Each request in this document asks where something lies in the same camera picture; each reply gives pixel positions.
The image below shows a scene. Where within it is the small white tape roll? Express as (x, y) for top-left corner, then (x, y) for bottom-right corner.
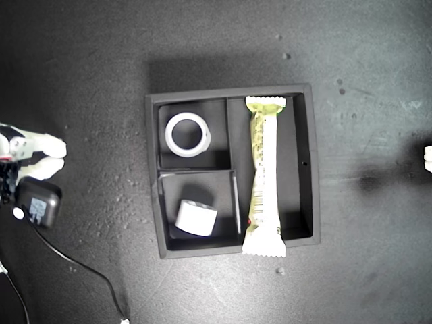
(174, 199), (218, 237)

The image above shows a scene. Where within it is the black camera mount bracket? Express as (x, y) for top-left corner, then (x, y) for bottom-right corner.
(0, 161), (20, 205)

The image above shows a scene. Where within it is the black tray with wells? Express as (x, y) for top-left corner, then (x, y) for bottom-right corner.
(144, 83), (321, 260)

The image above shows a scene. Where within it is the snack bar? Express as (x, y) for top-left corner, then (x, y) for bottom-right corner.
(242, 95), (287, 258)

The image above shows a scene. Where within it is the large white tape roll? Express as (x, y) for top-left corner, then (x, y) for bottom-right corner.
(164, 112), (213, 159)

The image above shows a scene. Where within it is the thin white cable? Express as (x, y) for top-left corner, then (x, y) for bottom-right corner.
(0, 259), (31, 324)

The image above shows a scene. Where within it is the black camera box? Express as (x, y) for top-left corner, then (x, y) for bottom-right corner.
(12, 178), (63, 230)

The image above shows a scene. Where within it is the black camera cable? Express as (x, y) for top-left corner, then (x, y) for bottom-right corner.
(32, 226), (131, 324)

